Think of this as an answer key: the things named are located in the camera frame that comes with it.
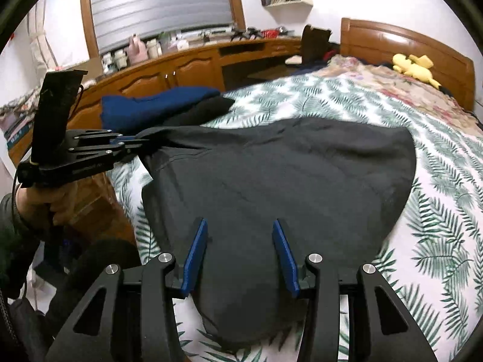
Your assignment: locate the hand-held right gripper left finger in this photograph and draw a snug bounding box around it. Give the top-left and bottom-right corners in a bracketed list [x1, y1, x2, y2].
[45, 218, 210, 362]

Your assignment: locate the person's left forearm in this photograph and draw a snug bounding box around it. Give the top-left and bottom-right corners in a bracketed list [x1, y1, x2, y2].
[0, 192, 51, 300]

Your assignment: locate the pink bottle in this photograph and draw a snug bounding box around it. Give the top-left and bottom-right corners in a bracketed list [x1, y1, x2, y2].
[126, 35, 148, 63]

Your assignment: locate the stack of magazines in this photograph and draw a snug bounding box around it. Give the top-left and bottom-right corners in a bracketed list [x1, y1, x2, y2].
[0, 94, 38, 148]

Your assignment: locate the black cloth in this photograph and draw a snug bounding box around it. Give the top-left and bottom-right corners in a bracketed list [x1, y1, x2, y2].
[166, 96, 235, 127]

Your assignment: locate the grey window blind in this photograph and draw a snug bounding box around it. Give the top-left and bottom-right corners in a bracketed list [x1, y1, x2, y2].
[88, 0, 235, 55]

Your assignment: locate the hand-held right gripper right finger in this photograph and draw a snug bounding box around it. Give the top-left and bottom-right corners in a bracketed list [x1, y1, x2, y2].
[272, 218, 440, 362]

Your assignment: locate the person's left hand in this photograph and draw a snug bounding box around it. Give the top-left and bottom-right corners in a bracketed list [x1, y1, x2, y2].
[17, 180, 78, 230]

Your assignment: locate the blue cloth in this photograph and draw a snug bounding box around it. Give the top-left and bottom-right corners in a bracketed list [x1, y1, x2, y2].
[100, 87, 221, 132]

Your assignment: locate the white hanging cloth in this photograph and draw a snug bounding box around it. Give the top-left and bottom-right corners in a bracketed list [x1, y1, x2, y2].
[28, 0, 57, 80]

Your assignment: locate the leaf print bed sheet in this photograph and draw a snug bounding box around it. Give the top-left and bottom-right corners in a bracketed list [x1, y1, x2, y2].
[107, 73, 483, 362]

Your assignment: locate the yellow plush toy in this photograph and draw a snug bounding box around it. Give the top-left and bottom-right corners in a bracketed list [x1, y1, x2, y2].
[392, 53, 442, 89]

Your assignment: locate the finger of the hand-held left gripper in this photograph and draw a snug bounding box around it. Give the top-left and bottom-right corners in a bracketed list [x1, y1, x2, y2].
[70, 141, 152, 168]
[67, 129, 152, 148]

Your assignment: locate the wooden headboard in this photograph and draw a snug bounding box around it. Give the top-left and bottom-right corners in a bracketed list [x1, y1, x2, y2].
[340, 17, 476, 110]

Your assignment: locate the dark brown chair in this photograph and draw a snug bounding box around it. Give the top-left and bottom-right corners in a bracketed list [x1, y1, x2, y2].
[301, 24, 333, 65]

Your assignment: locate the wooden desk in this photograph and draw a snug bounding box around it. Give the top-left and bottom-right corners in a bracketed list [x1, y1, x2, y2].
[8, 36, 314, 167]

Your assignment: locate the black jacket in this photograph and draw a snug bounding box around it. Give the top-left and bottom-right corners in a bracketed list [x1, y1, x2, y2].
[138, 118, 417, 353]

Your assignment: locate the floral blanket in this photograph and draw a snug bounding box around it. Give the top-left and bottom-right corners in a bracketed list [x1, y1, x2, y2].
[321, 55, 483, 129]

